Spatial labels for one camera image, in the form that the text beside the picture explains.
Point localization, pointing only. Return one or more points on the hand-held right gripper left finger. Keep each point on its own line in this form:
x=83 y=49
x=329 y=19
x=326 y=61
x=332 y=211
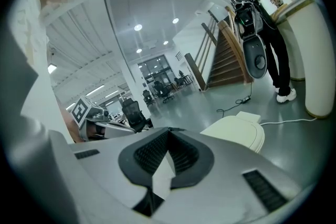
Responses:
x=105 y=165

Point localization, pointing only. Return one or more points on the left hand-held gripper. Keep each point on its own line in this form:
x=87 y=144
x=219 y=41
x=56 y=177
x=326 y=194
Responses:
x=81 y=111

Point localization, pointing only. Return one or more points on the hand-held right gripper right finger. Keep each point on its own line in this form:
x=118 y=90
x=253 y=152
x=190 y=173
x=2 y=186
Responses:
x=223 y=178

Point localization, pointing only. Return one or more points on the white lidded waste bin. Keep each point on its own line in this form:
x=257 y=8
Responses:
x=236 y=128

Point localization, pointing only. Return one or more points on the person's left forearm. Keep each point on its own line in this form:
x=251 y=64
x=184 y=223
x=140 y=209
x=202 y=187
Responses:
x=69 y=126

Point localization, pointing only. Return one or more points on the black mesh office chair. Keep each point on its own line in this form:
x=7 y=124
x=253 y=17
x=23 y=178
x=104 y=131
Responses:
x=134 y=112

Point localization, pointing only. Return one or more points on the glass entrance doors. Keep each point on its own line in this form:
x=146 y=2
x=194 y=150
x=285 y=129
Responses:
x=157 y=70

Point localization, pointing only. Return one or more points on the person's white t-shirt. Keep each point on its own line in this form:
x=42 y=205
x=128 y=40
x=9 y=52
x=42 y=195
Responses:
x=39 y=91

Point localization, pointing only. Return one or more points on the wooden staircase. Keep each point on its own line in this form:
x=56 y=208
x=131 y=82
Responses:
x=225 y=60

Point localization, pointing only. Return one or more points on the white curved counter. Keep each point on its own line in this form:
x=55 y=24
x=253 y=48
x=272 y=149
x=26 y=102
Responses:
x=315 y=60

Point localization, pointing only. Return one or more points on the wooden box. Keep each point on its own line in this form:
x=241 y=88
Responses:
x=279 y=11

